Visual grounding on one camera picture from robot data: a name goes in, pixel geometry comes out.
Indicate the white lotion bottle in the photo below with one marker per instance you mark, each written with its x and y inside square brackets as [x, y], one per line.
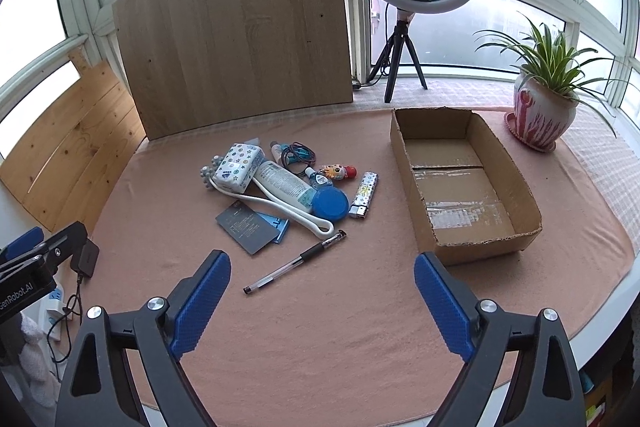
[285, 187]

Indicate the pine wood panel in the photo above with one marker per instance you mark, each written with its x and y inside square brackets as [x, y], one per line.
[70, 142]

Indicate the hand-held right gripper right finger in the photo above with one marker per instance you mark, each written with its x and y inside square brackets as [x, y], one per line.
[442, 302]

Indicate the cardboard box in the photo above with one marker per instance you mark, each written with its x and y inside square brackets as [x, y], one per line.
[455, 202]

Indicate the black power adapter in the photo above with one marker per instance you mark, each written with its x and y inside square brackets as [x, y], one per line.
[85, 257]

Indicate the blue plastic case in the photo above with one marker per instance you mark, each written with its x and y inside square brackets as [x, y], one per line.
[282, 229]

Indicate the blue eye drop bottle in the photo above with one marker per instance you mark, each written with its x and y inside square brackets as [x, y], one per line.
[320, 179]

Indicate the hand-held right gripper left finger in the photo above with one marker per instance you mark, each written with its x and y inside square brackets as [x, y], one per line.
[205, 302]

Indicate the white red patterned flowerpot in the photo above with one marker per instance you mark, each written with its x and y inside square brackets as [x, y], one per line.
[542, 112]

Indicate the white grey massager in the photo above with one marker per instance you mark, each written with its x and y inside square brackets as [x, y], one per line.
[209, 174]

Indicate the patterned white lighter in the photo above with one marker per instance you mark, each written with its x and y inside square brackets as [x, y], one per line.
[364, 194]

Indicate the black tripod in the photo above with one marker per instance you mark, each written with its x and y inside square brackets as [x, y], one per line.
[398, 37]

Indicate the white power strip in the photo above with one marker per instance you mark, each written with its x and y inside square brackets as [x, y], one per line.
[52, 312]

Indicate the blue round container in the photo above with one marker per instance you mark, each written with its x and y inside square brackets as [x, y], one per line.
[330, 204]

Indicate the large light wooden board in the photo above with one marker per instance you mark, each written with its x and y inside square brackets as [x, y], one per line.
[235, 32]

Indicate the pink bottle with grey cap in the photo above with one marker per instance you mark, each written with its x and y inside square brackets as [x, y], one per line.
[276, 153]

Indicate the black gel pen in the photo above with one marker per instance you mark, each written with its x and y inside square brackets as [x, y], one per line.
[300, 259]

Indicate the green spider plant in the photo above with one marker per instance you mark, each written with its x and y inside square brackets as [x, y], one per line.
[547, 57]

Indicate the dark grey card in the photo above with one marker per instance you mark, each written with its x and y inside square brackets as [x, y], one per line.
[247, 227]

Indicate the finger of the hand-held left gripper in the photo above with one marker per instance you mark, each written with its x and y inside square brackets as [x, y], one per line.
[20, 241]
[65, 241]

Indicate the patterned tissue pack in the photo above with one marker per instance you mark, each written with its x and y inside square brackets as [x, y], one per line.
[240, 167]

